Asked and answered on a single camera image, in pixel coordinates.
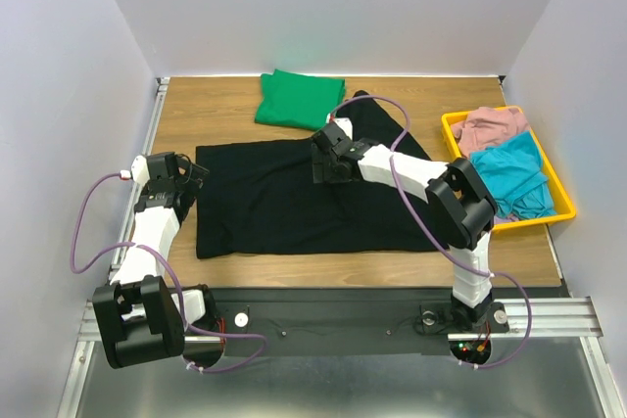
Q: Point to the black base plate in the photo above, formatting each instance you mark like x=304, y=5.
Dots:
x=334, y=345

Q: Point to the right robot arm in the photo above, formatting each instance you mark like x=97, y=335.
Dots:
x=449, y=201

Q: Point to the pink t shirt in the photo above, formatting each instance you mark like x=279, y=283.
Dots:
x=487, y=127

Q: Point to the folded green t shirt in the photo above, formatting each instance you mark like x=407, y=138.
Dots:
x=297, y=100

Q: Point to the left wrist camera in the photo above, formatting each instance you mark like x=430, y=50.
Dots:
x=138, y=172

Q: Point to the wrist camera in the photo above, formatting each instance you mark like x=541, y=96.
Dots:
x=138, y=172
x=344, y=124

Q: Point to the aluminium front rail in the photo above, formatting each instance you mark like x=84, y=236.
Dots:
x=506, y=318

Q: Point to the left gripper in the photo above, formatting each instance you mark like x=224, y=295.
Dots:
x=194, y=177

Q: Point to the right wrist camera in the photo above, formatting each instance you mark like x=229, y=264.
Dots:
x=344, y=124

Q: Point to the yellow plastic bin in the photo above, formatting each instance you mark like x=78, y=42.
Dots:
x=563, y=206

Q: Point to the aluminium side rail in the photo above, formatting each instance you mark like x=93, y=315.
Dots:
x=146, y=147

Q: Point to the teal t shirt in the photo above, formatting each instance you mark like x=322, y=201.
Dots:
x=512, y=172

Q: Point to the black t shirt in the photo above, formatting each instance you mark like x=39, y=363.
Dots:
x=260, y=198

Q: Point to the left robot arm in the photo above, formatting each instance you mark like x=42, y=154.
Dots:
x=139, y=318

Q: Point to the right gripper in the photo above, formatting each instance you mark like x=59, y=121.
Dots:
x=320, y=160

